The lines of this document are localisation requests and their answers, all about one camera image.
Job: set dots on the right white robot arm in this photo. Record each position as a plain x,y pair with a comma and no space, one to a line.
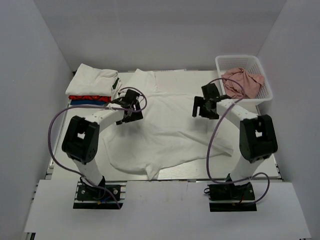
257,138

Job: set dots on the folded red t-shirt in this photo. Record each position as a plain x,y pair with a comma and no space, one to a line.
91,97

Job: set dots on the white plastic basket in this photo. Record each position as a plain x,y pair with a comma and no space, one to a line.
253,66

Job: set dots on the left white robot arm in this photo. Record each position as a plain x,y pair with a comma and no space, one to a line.
81,140

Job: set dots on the pink crumpled t-shirt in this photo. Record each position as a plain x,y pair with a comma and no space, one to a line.
239,83

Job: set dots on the white t-shirt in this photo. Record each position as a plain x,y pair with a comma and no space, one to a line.
168,135
89,81

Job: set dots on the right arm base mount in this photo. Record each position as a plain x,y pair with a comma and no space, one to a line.
231,198

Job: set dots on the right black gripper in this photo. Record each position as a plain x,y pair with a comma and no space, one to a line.
199,102

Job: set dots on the folded blue t-shirt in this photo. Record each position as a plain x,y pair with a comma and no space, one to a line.
87,102

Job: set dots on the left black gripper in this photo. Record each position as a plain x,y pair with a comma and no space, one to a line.
136,116

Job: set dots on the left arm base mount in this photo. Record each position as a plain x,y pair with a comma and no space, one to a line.
90,198

